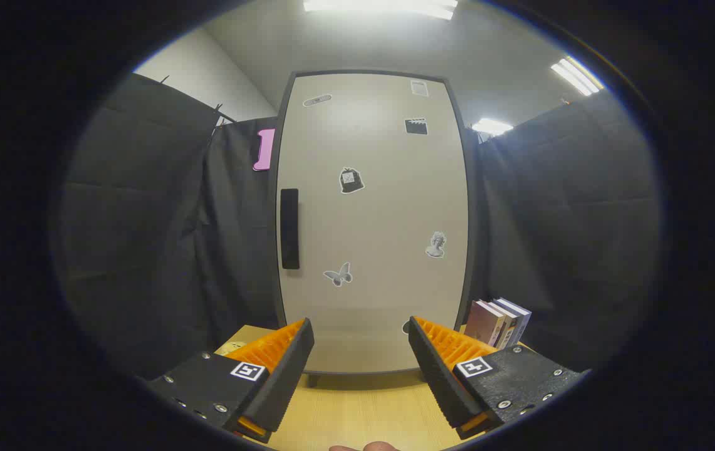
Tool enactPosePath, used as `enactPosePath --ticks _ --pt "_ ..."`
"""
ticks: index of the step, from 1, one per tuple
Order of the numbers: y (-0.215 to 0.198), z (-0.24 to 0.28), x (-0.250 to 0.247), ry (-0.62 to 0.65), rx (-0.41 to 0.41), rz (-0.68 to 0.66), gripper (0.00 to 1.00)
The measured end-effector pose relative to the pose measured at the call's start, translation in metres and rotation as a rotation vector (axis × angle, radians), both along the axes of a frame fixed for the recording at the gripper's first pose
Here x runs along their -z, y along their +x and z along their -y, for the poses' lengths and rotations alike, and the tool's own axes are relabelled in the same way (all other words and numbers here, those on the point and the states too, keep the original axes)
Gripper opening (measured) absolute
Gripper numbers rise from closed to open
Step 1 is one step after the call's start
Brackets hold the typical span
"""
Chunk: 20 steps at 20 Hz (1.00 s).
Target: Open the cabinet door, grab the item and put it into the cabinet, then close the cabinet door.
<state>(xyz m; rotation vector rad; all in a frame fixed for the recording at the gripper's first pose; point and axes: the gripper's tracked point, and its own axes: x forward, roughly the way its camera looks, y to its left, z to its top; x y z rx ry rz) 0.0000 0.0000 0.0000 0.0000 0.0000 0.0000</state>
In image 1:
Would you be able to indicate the black backdrop cloth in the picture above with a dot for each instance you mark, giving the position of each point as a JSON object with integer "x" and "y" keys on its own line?
{"x": 144, "y": 219}

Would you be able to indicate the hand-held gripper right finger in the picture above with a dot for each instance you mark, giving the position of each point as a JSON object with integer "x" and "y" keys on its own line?
{"x": 435, "y": 376}

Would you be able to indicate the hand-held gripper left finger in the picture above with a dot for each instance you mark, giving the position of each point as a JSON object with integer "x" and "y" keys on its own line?
{"x": 288, "y": 376}

